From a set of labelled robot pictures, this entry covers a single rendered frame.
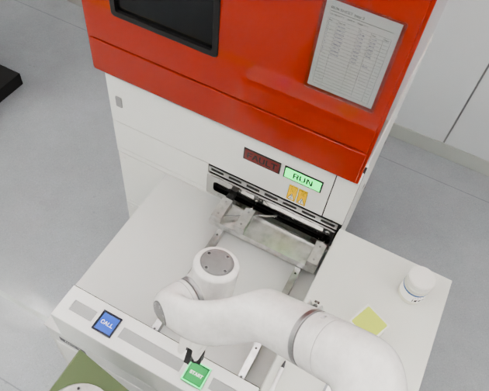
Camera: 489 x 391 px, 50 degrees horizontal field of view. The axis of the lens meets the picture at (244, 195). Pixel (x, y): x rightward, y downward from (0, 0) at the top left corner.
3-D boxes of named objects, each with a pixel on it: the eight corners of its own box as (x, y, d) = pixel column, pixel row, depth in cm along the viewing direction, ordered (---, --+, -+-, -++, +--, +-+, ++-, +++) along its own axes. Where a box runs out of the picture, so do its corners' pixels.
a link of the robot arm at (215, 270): (198, 333, 96) (237, 311, 102) (207, 290, 88) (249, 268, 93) (173, 300, 101) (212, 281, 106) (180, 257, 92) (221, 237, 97)
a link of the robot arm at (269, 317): (260, 407, 72) (153, 328, 95) (338, 351, 81) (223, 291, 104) (250, 353, 69) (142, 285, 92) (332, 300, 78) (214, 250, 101)
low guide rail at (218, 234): (231, 212, 172) (232, 206, 170) (237, 214, 172) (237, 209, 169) (146, 340, 145) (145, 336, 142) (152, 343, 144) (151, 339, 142)
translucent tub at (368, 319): (362, 313, 139) (369, 303, 133) (382, 335, 136) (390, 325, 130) (341, 330, 136) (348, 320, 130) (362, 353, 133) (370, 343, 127)
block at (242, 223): (244, 212, 166) (245, 206, 163) (254, 216, 165) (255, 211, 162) (233, 230, 161) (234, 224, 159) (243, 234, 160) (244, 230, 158)
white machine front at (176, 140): (121, 145, 185) (107, 54, 153) (333, 246, 168) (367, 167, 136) (116, 151, 183) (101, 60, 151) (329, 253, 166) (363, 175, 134)
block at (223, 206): (223, 201, 167) (223, 195, 165) (232, 205, 167) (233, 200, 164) (210, 219, 163) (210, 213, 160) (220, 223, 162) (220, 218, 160)
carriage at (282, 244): (220, 205, 170) (220, 200, 167) (323, 254, 162) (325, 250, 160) (208, 223, 165) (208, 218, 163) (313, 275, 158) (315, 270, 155)
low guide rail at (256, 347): (306, 247, 167) (307, 242, 164) (311, 250, 166) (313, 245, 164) (231, 388, 139) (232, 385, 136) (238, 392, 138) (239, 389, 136)
